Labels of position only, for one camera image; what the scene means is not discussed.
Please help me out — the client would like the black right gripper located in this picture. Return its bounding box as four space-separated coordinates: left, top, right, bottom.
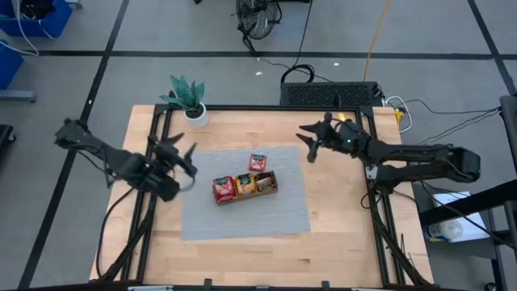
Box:
295 112 372 164

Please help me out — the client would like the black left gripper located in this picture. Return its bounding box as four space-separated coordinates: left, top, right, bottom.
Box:
148 132 200 179

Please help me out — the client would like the red strawberry tea packet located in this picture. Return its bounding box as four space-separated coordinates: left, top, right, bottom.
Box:
213 175 238 204
248 153 268 173

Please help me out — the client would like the beige vanilla cinnamon tea packet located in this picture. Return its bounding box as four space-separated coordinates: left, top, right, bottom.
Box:
254 172 276 193

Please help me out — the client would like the orange mango tea packet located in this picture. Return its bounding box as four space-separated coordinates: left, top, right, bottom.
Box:
235 172 257 197

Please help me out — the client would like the wooden tea organizer box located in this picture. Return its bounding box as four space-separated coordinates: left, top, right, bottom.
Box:
212 170 280 208

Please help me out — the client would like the white planter pot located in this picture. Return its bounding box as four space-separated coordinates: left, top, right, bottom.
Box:
183 103 209 129

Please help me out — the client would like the black perforated computer case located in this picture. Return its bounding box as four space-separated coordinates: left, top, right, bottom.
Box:
279 81 384 108

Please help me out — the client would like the green snake plant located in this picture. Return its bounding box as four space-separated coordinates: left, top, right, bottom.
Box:
159 74 206 112

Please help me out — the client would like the grey woven placemat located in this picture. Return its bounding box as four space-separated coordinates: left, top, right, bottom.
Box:
180 145 312 242

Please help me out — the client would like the thin black diagonal brace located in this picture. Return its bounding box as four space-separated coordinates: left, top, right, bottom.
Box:
371 213 431 287
96 217 155 283

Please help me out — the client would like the black floor fan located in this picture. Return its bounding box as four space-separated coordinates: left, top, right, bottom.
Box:
234 0 283 57

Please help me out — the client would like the clear plastic tub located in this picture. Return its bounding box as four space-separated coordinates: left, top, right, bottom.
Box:
422 219 464 243

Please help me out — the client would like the white cardboard box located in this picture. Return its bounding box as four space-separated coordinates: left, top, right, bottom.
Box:
431 192 492 243

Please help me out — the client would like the black chair base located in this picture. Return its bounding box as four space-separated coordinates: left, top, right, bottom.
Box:
0 124 17 146

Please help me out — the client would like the blue plastic bin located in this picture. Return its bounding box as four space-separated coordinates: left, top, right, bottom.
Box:
0 0 74 39

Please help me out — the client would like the blue cart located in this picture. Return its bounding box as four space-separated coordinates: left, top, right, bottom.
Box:
0 39 38 103

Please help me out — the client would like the black rig upright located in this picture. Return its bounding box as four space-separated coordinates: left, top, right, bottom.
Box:
498 95 517 173

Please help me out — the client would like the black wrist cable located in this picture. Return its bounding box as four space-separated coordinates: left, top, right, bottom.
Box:
171 167 198 192

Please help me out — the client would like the white power cable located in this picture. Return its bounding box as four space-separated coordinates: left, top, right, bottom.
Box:
383 95 414 134

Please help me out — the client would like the black hanging cable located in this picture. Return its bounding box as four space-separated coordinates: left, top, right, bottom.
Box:
280 0 317 85

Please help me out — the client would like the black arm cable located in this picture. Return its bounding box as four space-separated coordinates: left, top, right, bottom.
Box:
95 185 138 280

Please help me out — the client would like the yellow hanging strap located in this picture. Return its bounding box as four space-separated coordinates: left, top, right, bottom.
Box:
362 0 393 82

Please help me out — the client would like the black cable bundle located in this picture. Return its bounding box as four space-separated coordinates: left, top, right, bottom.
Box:
414 105 502 149

